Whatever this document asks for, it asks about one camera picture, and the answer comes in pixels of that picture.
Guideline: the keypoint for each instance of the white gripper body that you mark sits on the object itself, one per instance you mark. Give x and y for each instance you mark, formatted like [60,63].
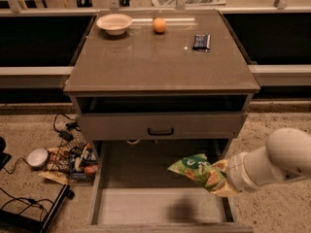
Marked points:
[235,175]

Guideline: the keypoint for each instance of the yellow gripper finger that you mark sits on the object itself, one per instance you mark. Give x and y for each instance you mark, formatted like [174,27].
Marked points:
[221,165]
[226,191]

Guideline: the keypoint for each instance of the green rice chip bag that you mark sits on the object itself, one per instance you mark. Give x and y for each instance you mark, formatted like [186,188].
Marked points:
[198,169]

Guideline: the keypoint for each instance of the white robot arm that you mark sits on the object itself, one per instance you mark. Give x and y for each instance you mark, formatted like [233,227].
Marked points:
[285,158]

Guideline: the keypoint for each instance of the closed grey upper drawer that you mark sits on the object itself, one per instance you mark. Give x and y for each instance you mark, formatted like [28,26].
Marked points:
[161,127]

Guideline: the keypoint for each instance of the open grey lower drawer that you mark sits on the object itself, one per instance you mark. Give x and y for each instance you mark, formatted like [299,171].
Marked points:
[134,192]

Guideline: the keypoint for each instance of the grey drawer cabinet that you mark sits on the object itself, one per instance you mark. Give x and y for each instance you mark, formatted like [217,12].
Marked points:
[143,72]

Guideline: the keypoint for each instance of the dark blue snack packet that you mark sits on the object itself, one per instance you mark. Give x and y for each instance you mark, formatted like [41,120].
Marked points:
[201,42]

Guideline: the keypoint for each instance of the pile of snack packets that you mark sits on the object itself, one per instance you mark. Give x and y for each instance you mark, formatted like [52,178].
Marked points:
[70,163]

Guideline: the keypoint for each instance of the orange fruit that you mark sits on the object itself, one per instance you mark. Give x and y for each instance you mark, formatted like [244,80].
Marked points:
[159,25]

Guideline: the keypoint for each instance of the white bowl on cabinet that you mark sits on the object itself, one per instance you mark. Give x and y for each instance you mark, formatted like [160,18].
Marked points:
[114,24]

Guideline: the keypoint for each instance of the black stand base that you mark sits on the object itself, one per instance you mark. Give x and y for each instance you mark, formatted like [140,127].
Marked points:
[30,214]

